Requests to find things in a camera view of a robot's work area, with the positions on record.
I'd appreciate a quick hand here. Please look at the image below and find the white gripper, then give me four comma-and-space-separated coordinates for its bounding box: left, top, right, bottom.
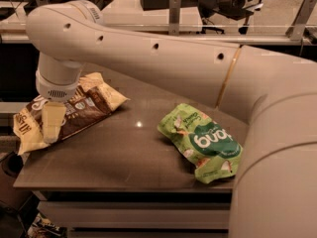
36, 67, 81, 144

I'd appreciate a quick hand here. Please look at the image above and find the brown chip bag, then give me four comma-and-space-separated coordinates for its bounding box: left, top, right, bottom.
13, 72, 128, 155

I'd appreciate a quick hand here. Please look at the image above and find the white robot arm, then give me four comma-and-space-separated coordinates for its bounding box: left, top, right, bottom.
26, 0, 317, 238

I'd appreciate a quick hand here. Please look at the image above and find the green snack bag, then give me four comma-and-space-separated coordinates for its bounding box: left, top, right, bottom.
158, 103, 243, 184

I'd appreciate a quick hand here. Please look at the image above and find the dark bin at left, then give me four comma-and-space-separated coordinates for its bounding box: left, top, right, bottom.
0, 152, 38, 238

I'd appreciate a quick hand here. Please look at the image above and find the black office chair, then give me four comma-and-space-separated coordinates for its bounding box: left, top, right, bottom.
197, 0, 300, 36

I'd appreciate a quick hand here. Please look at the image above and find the middle metal rail bracket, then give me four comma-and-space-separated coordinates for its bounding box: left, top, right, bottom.
168, 0, 181, 36

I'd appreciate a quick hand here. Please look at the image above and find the right metal rail bracket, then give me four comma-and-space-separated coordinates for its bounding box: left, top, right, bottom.
285, 0, 317, 42

